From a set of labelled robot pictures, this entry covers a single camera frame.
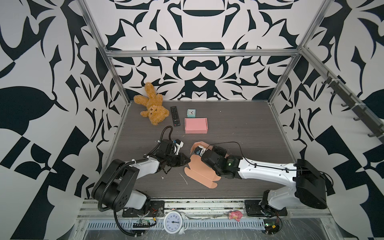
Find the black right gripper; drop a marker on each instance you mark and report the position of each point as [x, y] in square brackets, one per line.
[222, 153]

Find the orange cardboard box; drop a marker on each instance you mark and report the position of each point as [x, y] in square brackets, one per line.
[199, 171]

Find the pink cardboard box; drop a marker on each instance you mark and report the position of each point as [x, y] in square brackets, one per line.
[196, 125]

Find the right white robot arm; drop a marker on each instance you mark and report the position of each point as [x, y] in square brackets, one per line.
[302, 184]

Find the left green circuit board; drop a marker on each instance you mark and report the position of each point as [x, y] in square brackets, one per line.
[144, 224]

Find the brown plush bunny toy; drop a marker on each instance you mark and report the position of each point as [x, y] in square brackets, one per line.
[155, 111]

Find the right green circuit board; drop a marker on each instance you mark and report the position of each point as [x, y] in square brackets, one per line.
[272, 226]

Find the small pink toy figure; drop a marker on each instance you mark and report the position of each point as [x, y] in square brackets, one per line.
[235, 215]

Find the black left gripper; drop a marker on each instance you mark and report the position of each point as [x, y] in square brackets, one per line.
[181, 156]

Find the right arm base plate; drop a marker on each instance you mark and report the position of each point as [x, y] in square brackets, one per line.
[254, 208]

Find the white slotted cable duct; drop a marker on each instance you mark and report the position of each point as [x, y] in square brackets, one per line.
[206, 224]

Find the small teal alarm clock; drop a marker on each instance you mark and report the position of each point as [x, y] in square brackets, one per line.
[191, 113]

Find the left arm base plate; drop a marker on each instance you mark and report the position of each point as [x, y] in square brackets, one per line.
[147, 210]

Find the green circuit board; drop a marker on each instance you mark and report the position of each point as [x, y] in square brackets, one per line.
[144, 224]
[272, 226]

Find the white round alarm clock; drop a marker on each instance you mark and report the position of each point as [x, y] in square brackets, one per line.
[176, 222]

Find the black remote control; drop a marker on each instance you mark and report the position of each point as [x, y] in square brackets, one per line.
[175, 116]

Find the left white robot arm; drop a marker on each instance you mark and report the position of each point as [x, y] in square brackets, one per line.
[115, 190]

